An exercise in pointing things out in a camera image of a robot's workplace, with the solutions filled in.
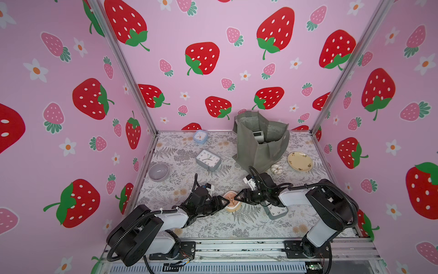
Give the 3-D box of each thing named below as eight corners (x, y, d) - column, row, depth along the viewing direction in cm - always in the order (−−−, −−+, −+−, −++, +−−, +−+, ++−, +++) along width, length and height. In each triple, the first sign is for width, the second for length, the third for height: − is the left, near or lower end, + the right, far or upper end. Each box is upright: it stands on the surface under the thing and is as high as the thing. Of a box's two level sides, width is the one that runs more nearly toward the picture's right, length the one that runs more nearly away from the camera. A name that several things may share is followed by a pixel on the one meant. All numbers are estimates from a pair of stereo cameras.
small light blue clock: (192, 144, 115) (191, 142, 114) (194, 131, 123) (194, 129, 121) (207, 144, 115) (206, 142, 114) (208, 131, 123) (208, 129, 121)
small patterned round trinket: (271, 174, 101) (272, 172, 99) (269, 166, 105) (270, 163, 103) (282, 174, 101) (283, 171, 99) (280, 166, 105) (281, 163, 103)
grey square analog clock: (194, 162, 107) (193, 158, 105) (204, 151, 113) (203, 148, 110) (213, 172, 102) (213, 169, 100) (222, 161, 108) (222, 157, 105)
